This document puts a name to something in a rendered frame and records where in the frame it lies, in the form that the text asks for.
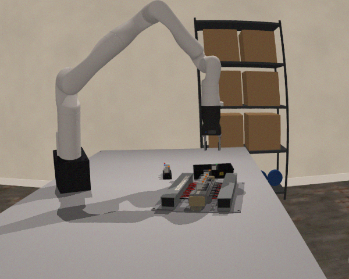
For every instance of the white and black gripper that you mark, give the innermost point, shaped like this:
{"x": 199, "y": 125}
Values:
{"x": 210, "y": 108}

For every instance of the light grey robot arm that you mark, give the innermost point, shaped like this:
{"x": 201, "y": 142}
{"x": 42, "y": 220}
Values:
{"x": 70, "y": 81}

